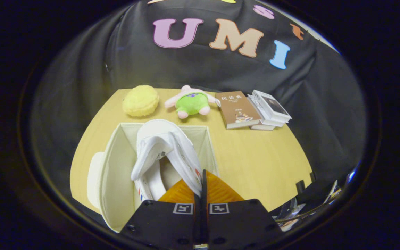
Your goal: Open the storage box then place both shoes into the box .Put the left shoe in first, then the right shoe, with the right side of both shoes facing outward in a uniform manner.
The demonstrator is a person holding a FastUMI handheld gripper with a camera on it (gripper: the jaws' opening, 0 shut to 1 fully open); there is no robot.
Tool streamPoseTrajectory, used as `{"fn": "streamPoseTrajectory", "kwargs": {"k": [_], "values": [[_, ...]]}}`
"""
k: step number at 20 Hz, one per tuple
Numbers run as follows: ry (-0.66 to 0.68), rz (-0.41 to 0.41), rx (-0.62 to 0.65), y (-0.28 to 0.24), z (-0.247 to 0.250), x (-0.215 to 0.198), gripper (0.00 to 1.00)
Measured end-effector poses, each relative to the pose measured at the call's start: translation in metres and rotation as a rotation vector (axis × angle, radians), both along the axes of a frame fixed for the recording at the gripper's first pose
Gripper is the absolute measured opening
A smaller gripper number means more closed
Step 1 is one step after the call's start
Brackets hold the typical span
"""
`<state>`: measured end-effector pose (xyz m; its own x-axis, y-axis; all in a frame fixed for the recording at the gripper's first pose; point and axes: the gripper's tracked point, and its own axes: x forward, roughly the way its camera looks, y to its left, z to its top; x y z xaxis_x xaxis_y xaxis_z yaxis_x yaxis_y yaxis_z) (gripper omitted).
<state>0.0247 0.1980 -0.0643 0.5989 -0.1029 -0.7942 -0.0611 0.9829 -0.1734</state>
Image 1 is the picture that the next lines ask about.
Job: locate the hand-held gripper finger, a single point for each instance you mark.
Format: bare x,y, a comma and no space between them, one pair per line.
197,222
205,218

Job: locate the beige fabric storage box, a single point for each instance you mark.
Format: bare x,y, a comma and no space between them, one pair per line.
116,187

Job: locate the black table clamp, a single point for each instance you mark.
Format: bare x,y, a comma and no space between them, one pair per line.
300,187
312,177

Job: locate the thin pale book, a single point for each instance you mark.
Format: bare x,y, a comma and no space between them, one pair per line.
262,127

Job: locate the green and pink plush toy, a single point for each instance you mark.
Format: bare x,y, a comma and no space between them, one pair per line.
191,104

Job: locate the brown cover book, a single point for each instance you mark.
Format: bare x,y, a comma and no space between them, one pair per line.
236,107

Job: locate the white book with dark picture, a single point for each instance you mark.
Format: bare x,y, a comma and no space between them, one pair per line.
273,106

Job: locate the yellow plush toy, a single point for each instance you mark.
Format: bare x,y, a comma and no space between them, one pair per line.
140,100

